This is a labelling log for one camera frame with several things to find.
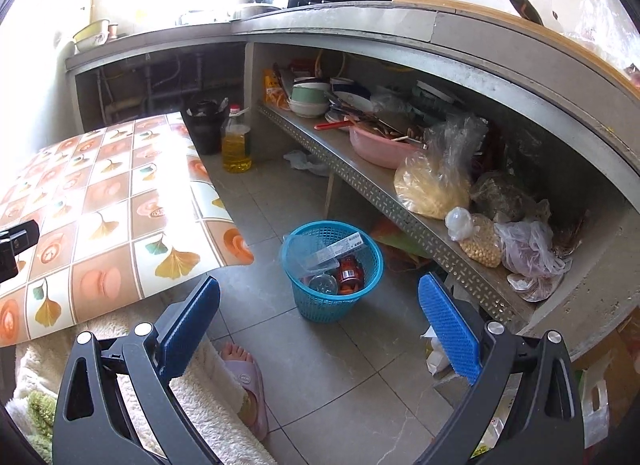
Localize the pink slipper foot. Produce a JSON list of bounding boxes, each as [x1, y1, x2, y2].
[[220, 343, 269, 441]]

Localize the bag of yellow grains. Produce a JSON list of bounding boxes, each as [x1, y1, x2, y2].
[[394, 113, 488, 220]]

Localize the blue cling film box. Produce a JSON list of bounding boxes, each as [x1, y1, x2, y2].
[[304, 232, 363, 270]]

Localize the clear plastic tray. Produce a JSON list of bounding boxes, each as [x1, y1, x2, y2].
[[282, 234, 338, 279]]

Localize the blue plastic trash basket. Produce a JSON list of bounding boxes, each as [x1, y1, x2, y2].
[[280, 220, 384, 323]]

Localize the concrete kitchen counter shelf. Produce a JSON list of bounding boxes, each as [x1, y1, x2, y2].
[[66, 0, 639, 358]]

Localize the stacked green white bowls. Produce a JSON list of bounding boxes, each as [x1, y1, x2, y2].
[[288, 81, 331, 118]]

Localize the pink plastic basin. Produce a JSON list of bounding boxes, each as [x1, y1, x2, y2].
[[348, 125, 420, 170]]

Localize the black bucket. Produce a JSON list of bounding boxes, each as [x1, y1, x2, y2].
[[183, 98, 229, 155]]

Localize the red drink can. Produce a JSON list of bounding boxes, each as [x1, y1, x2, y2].
[[335, 255, 364, 295]]

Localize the cooking oil bottle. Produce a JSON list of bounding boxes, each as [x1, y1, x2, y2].
[[221, 104, 253, 174]]

